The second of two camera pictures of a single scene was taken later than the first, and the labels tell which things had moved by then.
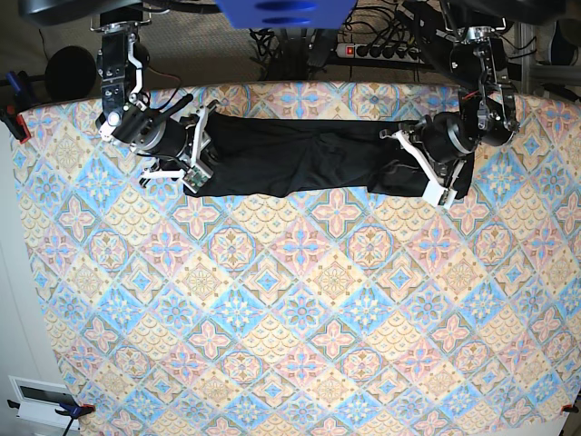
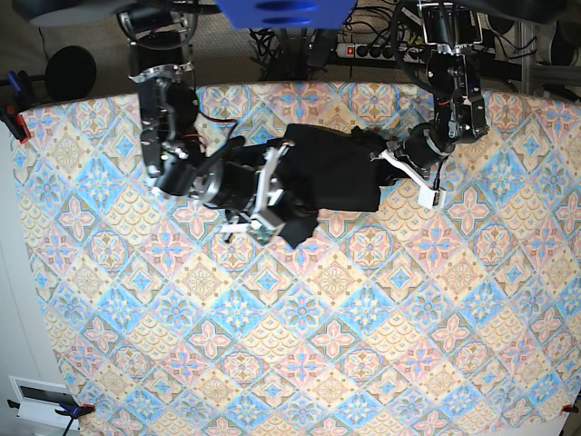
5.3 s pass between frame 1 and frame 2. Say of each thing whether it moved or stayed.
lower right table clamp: stayed
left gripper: moved
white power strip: stayed
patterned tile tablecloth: stayed
